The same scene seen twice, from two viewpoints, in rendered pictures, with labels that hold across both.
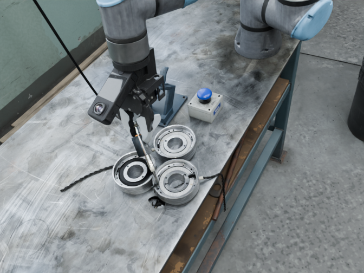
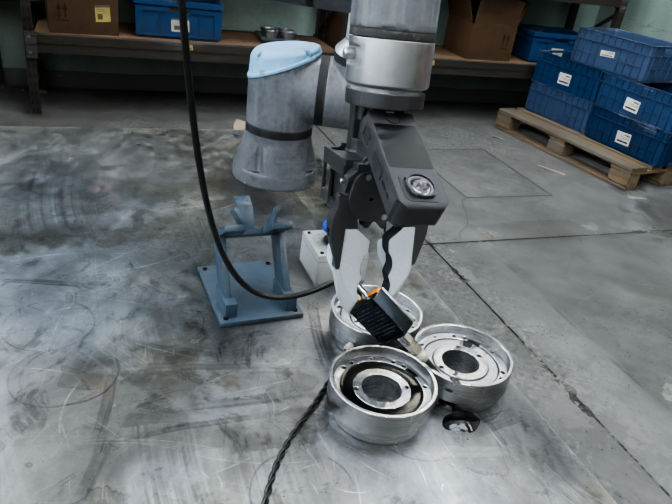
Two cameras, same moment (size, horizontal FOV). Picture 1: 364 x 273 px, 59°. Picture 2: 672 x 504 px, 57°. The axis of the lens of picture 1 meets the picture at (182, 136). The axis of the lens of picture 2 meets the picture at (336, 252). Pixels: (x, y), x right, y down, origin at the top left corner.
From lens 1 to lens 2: 69 cm
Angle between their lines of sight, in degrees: 52
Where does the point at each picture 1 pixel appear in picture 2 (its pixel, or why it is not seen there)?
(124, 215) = (451, 479)
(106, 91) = (401, 156)
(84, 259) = not seen: outside the picture
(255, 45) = (296, 165)
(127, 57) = (426, 74)
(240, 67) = (292, 204)
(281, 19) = not seen: hidden behind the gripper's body
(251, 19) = (289, 117)
